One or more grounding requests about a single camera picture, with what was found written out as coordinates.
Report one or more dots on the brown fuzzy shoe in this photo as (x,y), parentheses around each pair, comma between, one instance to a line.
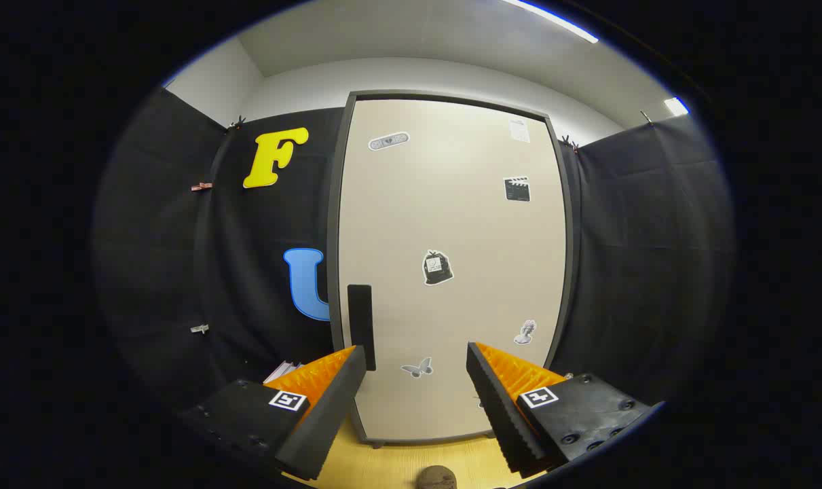
(436,478)

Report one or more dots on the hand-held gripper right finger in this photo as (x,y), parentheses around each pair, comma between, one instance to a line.
(502,414)

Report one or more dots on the white book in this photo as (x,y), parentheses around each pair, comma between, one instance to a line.
(279,372)

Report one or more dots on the black backdrop cloth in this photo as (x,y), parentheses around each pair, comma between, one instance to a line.
(655,238)

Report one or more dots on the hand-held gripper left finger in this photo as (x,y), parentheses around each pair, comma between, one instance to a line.
(329,414)

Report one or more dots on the reddish clothes peg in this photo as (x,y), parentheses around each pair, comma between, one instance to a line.
(201,186)

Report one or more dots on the square ceiling light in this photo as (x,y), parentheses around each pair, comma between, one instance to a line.
(675,106)

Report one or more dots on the long ceiling light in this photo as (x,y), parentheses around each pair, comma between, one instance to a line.
(553,20)

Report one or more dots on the grey shoe cabinet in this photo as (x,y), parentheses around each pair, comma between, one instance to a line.
(332,224)

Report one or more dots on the beige shoe cabinet door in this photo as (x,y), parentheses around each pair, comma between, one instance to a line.
(451,224)

